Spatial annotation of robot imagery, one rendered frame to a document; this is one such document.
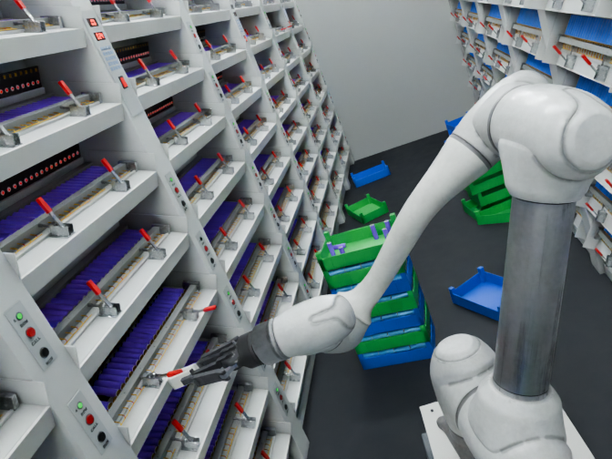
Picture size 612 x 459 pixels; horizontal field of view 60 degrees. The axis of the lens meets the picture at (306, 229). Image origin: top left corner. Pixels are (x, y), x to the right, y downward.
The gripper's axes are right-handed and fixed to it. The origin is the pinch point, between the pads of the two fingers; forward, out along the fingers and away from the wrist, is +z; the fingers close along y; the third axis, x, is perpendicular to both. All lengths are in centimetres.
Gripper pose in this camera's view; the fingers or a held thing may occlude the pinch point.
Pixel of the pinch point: (185, 376)
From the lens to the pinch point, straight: 125.7
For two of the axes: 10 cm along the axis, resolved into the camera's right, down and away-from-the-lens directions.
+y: 1.3, -4.1, 9.0
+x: -4.9, -8.2, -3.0
